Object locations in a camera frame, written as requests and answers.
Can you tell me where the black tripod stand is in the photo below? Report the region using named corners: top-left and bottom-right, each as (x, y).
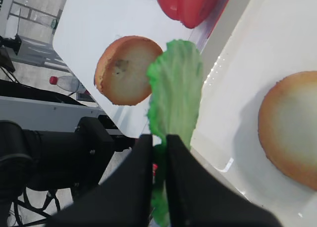
top-left (0, 34), bottom-right (22, 73)

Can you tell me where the tan bread slice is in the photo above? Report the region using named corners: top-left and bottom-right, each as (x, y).
top-left (258, 71), bottom-right (317, 190)
top-left (94, 36), bottom-right (162, 106)

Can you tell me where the white rectangular tray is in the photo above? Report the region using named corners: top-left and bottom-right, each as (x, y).
top-left (191, 0), bottom-right (317, 227)

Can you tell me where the green lettuce leaf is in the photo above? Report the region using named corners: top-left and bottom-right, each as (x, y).
top-left (147, 40), bottom-right (203, 227)

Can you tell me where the plastic water bottle red cap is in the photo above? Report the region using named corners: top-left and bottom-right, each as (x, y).
top-left (49, 76), bottom-right (86, 93)

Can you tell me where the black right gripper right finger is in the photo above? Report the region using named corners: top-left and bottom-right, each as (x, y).
top-left (166, 135), bottom-right (281, 227)

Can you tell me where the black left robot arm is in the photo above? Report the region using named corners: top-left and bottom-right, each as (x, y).
top-left (0, 117), bottom-right (153, 227)

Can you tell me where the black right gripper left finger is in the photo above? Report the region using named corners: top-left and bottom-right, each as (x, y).
top-left (46, 135), bottom-right (153, 227)

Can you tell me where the red tomato slice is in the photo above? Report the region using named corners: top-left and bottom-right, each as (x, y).
top-left (157, 0), bottom-right (218, 29)

